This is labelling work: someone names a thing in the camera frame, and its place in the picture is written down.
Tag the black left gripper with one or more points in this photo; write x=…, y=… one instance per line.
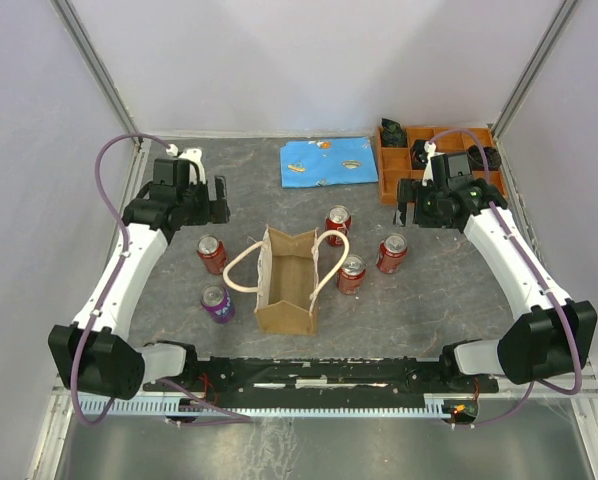
x=214, y=211

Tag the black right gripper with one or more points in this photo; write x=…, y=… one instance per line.
x=409, y=191

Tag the red cola can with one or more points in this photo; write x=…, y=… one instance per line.
x=391, y=254
x=213, y=254
x=339, y=219
x=351, y=275

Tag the canvas bag with cat print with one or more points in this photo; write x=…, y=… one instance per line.
x=288, y=281

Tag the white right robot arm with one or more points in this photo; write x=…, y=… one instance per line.
x=551, y=334

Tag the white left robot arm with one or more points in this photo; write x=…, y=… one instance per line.
x=92, y=353

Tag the orange wooden divided tray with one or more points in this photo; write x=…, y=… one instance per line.
x=395, y=163

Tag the blue printed cloth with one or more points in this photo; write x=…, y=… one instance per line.
x=327, y=162

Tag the purple soda can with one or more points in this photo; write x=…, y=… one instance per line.
x=216, y=300

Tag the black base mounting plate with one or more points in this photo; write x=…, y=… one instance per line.
x=326, y=383

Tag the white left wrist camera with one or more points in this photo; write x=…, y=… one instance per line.
x=197, y=173

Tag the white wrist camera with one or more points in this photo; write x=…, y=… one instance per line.
x=435, y=170
x=197, y=173

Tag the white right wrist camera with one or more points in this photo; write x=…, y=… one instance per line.
x=435, y=170

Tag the aluminium frame rail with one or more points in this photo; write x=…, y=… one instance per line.
x=68, y=15

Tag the light blue cable duct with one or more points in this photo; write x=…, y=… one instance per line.
x=171, y=405

